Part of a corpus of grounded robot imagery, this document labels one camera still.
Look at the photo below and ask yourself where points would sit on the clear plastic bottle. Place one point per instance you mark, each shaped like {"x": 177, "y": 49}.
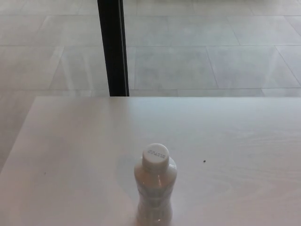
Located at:
{"x": 154, "y": 188}

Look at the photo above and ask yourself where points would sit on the black vertical frame post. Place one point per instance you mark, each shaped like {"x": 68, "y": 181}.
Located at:
{"x": 113, "y": 47}

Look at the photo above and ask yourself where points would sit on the white screw cap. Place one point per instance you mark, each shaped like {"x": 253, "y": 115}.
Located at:
{"x": 155, "y": 155}

